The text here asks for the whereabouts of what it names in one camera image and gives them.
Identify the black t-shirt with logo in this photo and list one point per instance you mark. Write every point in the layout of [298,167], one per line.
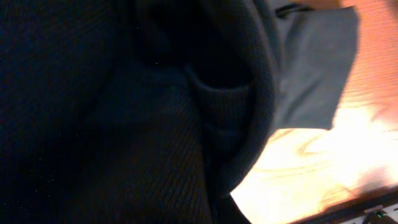
[154,111]

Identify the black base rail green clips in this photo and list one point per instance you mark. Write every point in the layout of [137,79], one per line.
[367,208]

